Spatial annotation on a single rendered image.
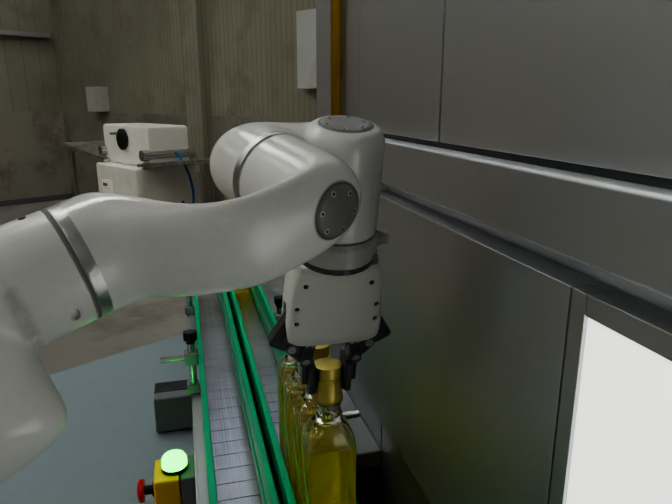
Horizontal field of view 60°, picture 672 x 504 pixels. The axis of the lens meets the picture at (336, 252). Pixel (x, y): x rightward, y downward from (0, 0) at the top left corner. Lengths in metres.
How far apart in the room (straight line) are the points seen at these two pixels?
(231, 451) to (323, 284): 0.53
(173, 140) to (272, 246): 4.92
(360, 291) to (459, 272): 0.10
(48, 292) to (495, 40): 0.44
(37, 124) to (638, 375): 9.31
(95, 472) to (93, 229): 0.92
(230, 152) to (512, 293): 0.26
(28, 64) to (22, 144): 1.12
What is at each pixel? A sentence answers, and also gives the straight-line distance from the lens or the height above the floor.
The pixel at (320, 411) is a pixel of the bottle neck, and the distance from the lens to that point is 0.68.
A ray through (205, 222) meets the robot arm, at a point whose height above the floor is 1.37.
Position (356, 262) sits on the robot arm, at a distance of 0.55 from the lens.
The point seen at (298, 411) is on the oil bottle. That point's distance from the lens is 0.74.
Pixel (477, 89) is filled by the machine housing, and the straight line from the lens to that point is 0.62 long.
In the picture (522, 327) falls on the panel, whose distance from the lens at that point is 0.50.
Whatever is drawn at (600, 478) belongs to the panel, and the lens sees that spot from 0.46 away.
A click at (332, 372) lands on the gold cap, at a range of 0.65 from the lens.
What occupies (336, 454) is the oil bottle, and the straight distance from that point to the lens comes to 0.69.
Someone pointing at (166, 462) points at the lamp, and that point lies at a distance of 1.09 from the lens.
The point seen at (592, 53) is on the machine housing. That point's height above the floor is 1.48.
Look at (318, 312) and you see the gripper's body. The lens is 0.58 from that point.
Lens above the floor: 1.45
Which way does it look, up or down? 15 degrees down
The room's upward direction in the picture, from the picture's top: straight up
